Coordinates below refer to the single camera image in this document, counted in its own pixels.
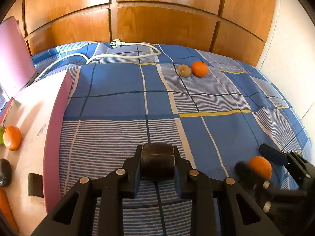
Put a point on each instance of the dark avocado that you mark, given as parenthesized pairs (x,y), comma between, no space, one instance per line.
(5,173)

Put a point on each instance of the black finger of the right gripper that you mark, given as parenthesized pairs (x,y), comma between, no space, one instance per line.
(255,185)

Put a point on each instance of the orange mandarin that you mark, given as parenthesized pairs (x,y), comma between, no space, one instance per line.
(262,166)
(199,69)
(12,137)

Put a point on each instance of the green lime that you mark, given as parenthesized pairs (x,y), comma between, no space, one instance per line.
(2,129)

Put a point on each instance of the brown kiwi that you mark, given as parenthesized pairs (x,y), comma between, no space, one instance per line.
(184,70)

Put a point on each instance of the pink white tray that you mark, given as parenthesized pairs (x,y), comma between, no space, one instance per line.
(37,111)

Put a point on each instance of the pink electric kettle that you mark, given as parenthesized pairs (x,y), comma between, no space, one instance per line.
(17,68)

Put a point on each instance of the orange mandarin beside kiwi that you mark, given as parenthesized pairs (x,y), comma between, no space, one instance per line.
(199,69)

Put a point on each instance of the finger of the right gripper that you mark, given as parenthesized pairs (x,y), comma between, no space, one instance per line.
(292,161)

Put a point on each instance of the orange carrot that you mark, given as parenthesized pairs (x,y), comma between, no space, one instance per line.
(6,210)

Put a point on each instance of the dark sushi roll piece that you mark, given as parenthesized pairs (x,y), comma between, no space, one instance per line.
(35,185)

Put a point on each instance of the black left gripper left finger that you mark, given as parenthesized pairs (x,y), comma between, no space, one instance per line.
(74,214)

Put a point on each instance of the blue plaid bed cover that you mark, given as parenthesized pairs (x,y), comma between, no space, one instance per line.
(124,95)

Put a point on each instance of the wooden wardrobe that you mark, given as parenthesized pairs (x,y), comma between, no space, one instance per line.
(235,28)

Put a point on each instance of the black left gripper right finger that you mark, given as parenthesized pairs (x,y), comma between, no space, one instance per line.
(219,207)

